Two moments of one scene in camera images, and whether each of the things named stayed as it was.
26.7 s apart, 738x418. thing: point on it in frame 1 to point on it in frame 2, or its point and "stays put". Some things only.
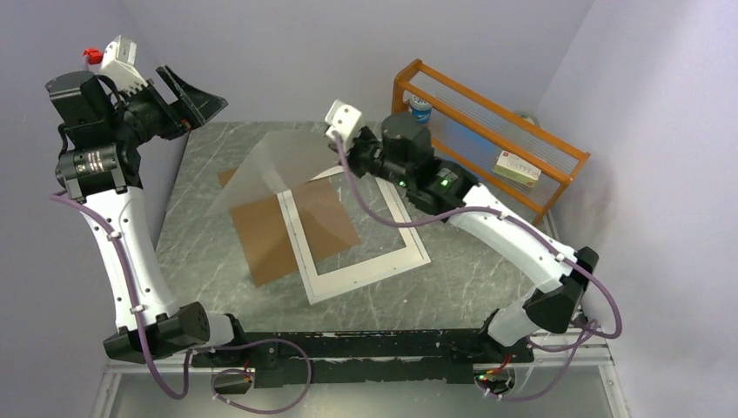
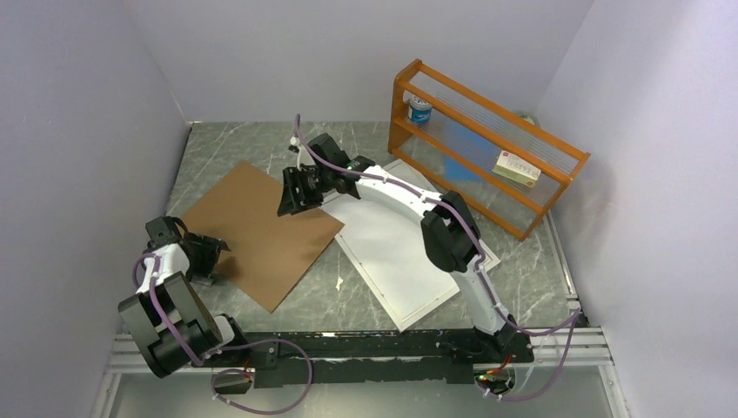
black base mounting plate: (330, 358) stays put
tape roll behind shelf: (530, 118) stays put
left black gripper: (194, 108) to (211, 249)
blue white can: (420, 109) stays put
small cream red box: (516, 168) stays put
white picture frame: (362, 275) to (390, 250)
